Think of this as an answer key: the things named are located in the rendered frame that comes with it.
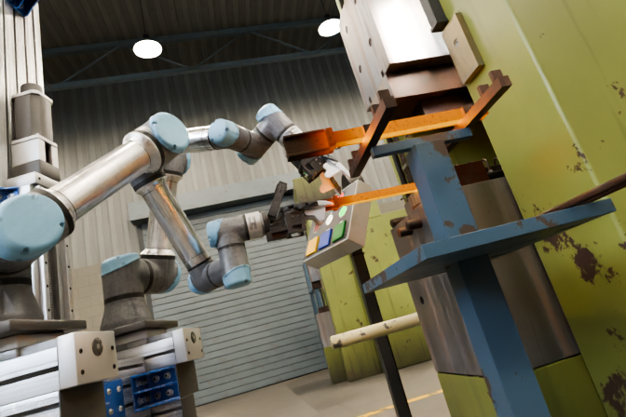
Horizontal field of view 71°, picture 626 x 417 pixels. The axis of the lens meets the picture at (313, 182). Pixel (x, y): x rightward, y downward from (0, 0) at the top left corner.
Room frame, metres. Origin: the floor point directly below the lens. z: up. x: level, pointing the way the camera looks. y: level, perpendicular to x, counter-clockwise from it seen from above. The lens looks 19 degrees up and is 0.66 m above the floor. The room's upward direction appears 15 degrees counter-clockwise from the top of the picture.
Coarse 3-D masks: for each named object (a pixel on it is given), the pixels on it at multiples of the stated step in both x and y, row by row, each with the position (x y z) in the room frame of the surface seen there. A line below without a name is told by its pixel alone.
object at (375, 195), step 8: (408, 184) 1.29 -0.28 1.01; (368, 192) 1.26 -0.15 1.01; (376, 192) 1.27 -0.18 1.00; (384, 192) 1.27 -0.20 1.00; (392, 192) 1.28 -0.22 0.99; (400, 192) 1.28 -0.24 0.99; (408, 192) 1.31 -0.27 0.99; (320, 200) 1.23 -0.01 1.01; (328, 200) 1.24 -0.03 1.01; (336, 200) 1.23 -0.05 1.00; (344, 200) 1.25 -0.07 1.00; (352, 200) 1.25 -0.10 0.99; (360, 200) 1.26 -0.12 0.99; (368, 200) 1.28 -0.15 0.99; (328, 208) 1.24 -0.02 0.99; (336, 208) 1.26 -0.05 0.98
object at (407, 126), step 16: (448, 112) 0.82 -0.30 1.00; (352, 128) 0.78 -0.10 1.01; (400, 128) 0.80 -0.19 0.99; (416, 128) 0.82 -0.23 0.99; (432, 128) 0.84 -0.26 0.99; (288, 144) 0.76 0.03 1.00; (304, 144) 0.77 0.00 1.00; (320, 144) 0.77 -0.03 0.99; (336, 144) 0.79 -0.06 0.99; (352, 144) 0.81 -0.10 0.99; (288, 160) 0.77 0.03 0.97
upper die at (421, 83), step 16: (448, 64) 1.28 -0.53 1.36; (384, 80) 1.26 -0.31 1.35; (400, 80) 1.25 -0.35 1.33; (416, 80) 1.26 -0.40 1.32; (432, 80) 1.27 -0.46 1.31; (448, 80) 1.28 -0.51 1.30; (400, 96) 1.24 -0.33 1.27; (416, 96) 1.26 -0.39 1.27; (432, 96) 1.29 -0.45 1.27; (400, 112) 1.35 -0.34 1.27
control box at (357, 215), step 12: (348, 192) 1.75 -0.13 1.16; (360, 192) 1.71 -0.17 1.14; (360, 204) 1.70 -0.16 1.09; (336, 216) 1.77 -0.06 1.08; (348, 216) 1.68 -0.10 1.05; (360, 216) 1.69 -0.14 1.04; (312, 228) 1.94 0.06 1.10; (324, 228) 1.83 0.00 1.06; (348, 228) 1.65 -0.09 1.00; (360, 228) 1.68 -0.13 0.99; (348, 240) 1.65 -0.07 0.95; (360, 240) 1.67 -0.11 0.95; (324, 252) 1.78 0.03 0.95; (336, 252) 1.76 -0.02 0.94; (348, 252) 1.74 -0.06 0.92; (312, 264) 1.91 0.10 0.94; (324, 264) 1.89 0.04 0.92
